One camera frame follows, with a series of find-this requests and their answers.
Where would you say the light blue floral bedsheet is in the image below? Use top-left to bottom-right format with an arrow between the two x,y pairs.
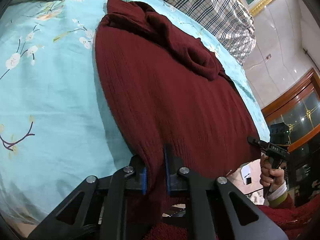
1,0 -> 270,225

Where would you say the beige plaid quilt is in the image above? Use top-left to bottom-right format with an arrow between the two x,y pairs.
163,0 -> 256,64

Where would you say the dark red knit sweater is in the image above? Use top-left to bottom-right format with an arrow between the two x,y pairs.
94,0 -> 262,240

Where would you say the right forearm red sleeve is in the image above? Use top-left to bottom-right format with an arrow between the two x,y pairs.
258,183 -> 319,239

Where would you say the wooden glass cabinet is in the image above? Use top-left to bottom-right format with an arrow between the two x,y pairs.
262,68 -> 319,206

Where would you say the person's right hand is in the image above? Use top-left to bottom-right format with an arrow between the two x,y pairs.
260,155 -> 285,190

